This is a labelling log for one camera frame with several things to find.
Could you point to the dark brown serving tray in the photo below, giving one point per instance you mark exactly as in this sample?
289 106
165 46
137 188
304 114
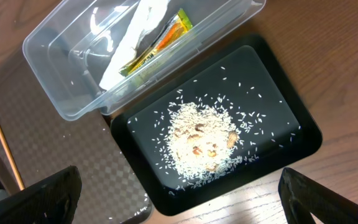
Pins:
43 143

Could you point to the rice food waste pile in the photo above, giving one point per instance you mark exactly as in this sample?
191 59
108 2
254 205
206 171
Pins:
211 125

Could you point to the white napkin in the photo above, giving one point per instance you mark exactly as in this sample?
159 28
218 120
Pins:
132 43

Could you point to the green orange snack wrapper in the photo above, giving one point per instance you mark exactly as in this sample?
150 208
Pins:
176 27

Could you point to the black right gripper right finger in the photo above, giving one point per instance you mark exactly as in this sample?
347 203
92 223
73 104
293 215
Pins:
303 199

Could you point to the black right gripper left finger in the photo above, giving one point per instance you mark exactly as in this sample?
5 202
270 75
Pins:
51 200

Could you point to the black waste tray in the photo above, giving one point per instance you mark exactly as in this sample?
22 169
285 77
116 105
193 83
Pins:
245 52

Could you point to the clear plastic waste bin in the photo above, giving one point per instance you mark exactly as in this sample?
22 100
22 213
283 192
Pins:
76 52

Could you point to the wooden chopstick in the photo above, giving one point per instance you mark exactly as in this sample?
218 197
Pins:
11 160

